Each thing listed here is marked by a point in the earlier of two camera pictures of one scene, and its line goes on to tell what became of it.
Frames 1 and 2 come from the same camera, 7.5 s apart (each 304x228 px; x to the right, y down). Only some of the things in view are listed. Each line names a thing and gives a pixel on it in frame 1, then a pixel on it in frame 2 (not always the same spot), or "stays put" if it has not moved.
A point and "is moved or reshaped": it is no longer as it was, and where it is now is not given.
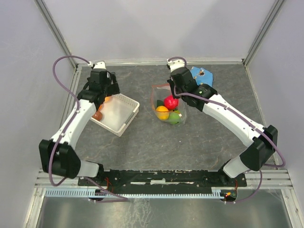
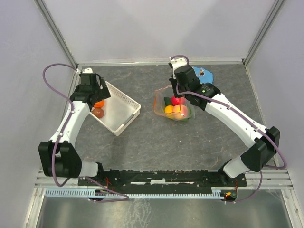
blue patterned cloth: x=202 y=76 stays put
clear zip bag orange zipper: x=166 y=106 is moved or reshaped
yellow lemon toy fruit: x=162 y=112 -> x=168 y=110
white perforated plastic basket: x=118 y=112 stays put
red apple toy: x=170 y=103 is moved or reshaped
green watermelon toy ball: x=174 y=118 -> x=189 y=113
